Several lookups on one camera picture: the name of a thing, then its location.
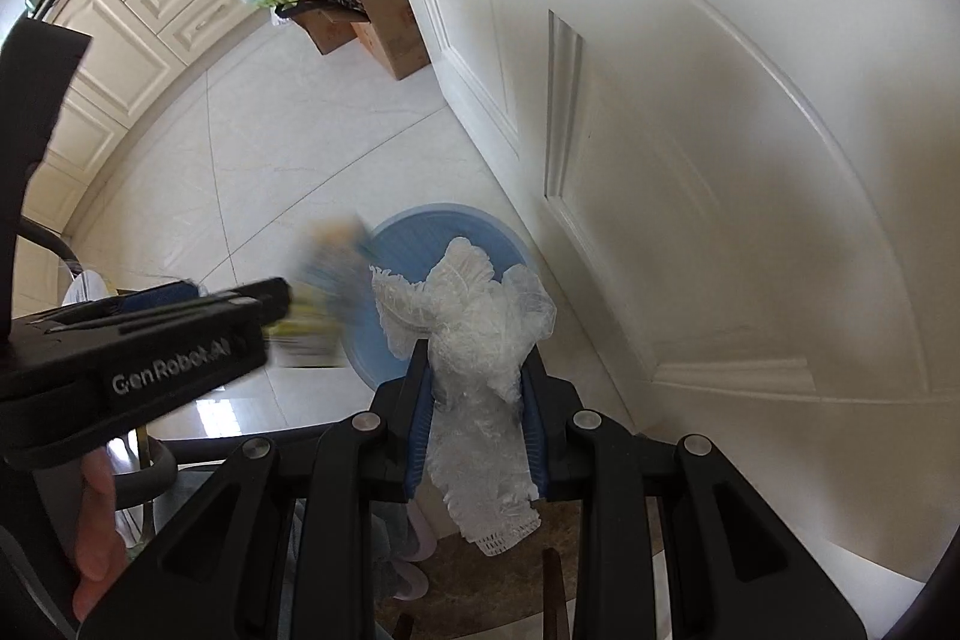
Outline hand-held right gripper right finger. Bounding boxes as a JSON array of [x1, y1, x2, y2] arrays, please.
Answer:
[[521, 347, 871, 640]]

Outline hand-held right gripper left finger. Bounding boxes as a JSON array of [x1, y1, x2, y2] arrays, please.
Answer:
[[79, 340, 436, 640]]

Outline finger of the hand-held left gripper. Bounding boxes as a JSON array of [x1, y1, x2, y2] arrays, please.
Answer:
[[112, 281, 203, 315], [196, 278, 292, 335]]

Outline yellow blue snack wrapper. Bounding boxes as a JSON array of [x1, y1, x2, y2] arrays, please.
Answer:
[[266, 216, 376, 371]]

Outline white foam net wrap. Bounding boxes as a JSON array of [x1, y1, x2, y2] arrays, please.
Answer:
[[370, 236, 557, 557]]

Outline blue plastic bin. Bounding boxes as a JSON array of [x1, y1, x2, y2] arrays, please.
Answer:
[[341, 203, 537, 390]]

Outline person's left hand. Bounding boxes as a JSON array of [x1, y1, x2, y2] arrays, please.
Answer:
[[71, 446, 128, 622]]

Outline pale pink slipper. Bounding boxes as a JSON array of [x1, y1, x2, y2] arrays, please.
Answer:
[[390, 512, 437, 602]]

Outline brown cardboard box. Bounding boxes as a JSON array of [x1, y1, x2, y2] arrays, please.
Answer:
[[349, 0, 432, 80], [289, 2, 361, 56]]

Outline white panel door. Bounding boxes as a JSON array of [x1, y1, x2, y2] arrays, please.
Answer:
[[367, 0, 953, 581]]

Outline grey curved chair frame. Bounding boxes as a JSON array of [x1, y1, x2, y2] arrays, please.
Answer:
[[112, 430, 181, 536]]

